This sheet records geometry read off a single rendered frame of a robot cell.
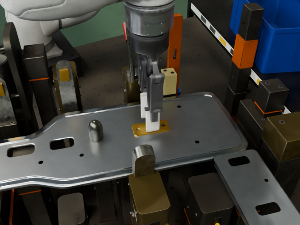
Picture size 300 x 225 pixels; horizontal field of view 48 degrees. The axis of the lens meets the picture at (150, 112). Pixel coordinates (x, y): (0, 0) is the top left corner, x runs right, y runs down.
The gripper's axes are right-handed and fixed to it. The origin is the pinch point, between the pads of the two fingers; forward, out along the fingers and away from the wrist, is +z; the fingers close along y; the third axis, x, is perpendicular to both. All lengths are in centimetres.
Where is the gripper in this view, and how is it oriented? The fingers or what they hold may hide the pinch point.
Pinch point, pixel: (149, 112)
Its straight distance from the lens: 75.4
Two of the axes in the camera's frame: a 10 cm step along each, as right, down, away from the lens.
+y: 2.4, 6.2, -7.5
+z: 0.1, 7.7, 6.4
